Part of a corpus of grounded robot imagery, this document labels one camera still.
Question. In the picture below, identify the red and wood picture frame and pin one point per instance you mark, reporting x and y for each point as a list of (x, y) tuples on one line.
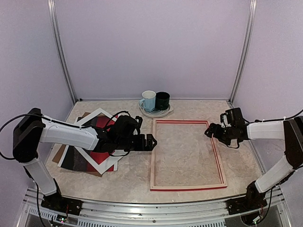
[(184, 158)]

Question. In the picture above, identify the red and dark photo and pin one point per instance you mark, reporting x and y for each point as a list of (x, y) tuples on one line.
[(75, 160)]

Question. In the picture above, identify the aluminium corner post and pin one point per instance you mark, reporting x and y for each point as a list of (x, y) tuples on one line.
[(60, 51), (244, 51)]

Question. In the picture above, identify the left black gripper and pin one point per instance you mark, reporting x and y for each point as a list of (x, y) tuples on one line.
[(141, 147)]

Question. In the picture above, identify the right aluminium corner post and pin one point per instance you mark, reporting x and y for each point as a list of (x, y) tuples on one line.
[(244, 51)]

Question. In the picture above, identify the left aluminium corner post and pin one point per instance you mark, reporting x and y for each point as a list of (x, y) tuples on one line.
[(60, 51)]

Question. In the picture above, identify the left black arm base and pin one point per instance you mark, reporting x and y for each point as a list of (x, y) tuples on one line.
[(61, 204)]

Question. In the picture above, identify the light blue mug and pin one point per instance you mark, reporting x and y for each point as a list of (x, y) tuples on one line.
[(148, 100)]

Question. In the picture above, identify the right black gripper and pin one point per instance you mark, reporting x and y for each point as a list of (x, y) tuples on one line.
[(211, 128)]

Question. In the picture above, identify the brown backing board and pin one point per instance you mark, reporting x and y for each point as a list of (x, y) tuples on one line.
[(55, 158)]

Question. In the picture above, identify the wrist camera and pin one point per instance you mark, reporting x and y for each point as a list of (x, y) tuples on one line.
[(224, 120), (139, 122)]

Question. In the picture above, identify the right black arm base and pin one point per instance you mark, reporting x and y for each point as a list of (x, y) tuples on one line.
[(252, 200)]

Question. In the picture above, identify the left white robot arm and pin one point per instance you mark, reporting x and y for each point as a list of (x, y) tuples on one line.
[(35, 128)]

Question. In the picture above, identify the dark green mug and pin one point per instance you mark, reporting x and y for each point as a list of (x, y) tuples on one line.
[(162, 100)]

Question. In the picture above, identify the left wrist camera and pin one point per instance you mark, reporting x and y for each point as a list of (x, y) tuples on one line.
[(139, 122)]

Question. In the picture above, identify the white plate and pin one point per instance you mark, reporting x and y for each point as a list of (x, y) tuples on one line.
[(156, 113)]

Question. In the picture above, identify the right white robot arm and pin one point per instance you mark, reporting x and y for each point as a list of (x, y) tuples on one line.
[(282, 138)]

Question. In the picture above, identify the white mat board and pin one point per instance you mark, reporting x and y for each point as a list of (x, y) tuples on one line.
[(109, 161)]

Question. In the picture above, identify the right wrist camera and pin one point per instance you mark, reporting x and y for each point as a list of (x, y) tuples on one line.
[(224, 120)]

